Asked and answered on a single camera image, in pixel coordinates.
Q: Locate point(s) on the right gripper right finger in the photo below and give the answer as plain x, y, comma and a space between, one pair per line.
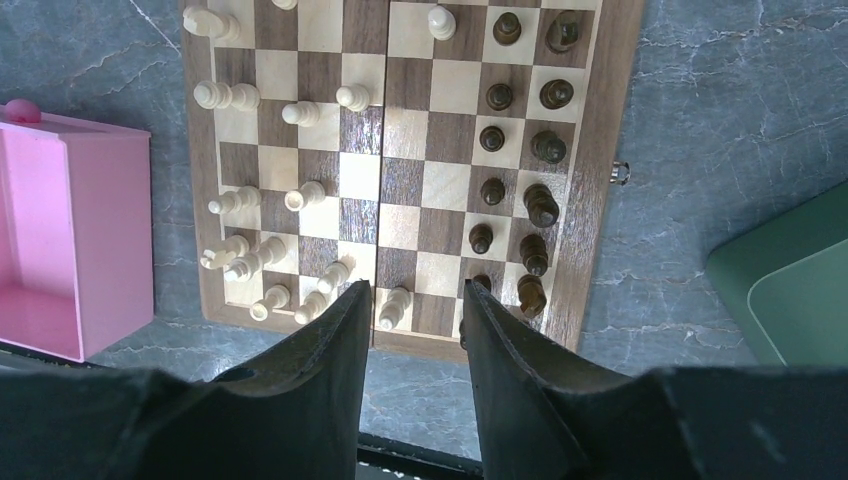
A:
518, 374

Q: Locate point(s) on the pink plastic bin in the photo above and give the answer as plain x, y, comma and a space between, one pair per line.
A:
76, 232

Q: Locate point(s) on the wooden chess board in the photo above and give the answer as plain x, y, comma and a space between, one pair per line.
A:
411, 144

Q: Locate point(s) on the green plastic bin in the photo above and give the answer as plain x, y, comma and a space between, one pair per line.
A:
785, 283

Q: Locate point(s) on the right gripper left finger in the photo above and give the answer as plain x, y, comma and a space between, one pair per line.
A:
293, 411

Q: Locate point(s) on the white knight chess piece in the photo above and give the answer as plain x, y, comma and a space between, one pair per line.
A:
202, 21

